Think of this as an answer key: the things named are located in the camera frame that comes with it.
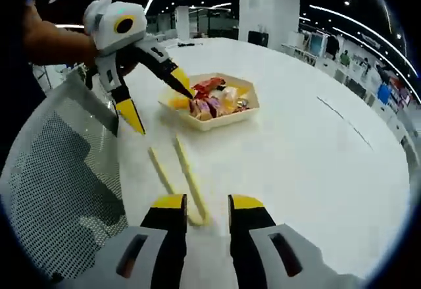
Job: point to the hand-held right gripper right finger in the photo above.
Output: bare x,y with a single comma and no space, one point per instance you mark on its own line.
260,252

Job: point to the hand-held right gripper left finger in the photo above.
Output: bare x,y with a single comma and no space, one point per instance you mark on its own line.
151,243

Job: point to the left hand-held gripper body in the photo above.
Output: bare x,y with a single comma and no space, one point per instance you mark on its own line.
108,29

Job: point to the pile of assorted snacks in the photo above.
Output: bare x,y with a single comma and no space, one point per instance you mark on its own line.
210,104

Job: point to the yellow food tongs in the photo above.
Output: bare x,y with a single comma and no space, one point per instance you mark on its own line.
191,177

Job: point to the cream hexagonal container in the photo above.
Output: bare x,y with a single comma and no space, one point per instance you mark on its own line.
217,122

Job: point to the person's left hand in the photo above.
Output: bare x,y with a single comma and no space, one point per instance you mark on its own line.
131,68

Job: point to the person's own body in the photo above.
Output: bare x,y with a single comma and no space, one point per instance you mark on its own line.
23,98

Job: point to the white mesh office chair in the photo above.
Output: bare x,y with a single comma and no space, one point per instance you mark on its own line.
65,157

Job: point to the black rectangular panel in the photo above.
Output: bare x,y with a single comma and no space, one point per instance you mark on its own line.
258,37

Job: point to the desktop monitor teal screen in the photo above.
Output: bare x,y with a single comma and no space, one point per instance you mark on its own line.
317,43

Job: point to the white office cabinet row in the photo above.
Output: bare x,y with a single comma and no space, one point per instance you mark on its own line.
361,85

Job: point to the blue box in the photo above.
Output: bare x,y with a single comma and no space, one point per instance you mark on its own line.
383,93

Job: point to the red wall sign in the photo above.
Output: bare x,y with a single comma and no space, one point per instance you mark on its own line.
404,96

